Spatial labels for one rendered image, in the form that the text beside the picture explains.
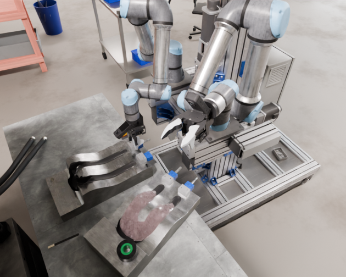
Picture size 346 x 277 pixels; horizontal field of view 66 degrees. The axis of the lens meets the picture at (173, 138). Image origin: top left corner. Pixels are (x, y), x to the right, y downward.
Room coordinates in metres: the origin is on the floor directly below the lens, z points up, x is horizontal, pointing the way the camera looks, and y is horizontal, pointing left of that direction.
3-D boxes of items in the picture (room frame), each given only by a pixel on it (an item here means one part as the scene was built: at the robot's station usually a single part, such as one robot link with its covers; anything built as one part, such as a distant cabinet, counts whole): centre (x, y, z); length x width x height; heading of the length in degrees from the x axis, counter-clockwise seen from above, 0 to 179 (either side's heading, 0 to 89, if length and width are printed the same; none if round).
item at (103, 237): (0.60, 0.12, 0.86); 0.50 x 0.26 x 0.11; 141
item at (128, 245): (0.42, 0.18, 0.93); 0.08 x 0.08 x 0.04
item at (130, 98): (1.03, 0.21, 1.20); 0.09 x 0.08 x 0.11; 171
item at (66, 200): (0.85, 0.39, 0.87); 0.50 x 0.26 x 0.14; 123
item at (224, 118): (0.78, -0.17, 1.33); 0.11 x 0.08 x 0.11; 53
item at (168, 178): (0.85, 0.00, 0.86); 0.13 x 0.05 x 0.05; 141
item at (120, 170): (0.85, 0.37, 0.92); 0.35 x 0.16 x 0.09; 123
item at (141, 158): (0.95, 0.13, 0.89); 0.13 x 0.05 x 0.05; 123
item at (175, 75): (1.50, 0.00, 1.09); 0.15 x 0.15 x 0.10
